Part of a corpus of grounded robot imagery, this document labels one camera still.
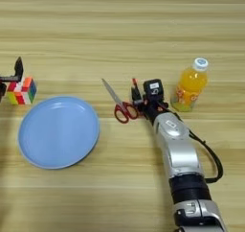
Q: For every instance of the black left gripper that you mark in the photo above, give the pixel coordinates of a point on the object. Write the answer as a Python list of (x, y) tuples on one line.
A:
[(6, 80)]

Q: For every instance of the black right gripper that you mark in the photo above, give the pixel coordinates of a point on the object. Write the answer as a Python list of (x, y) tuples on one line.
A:
[(154, 107)]

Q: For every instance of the orange juice bottle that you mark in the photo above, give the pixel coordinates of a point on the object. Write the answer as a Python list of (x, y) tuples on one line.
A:
[(189, 85)]

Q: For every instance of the blue round plate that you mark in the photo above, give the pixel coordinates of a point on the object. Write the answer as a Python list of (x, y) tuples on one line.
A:
[(59, 133)]

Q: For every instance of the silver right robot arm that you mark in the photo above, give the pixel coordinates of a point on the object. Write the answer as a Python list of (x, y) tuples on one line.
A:
[(182, 152)]

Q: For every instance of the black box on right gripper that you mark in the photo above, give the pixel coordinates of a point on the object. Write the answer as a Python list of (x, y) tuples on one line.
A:
[(153, 89)]

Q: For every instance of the multicolour Rubik's cube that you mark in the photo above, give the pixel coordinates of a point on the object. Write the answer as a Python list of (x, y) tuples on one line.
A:
[(21, 90)]

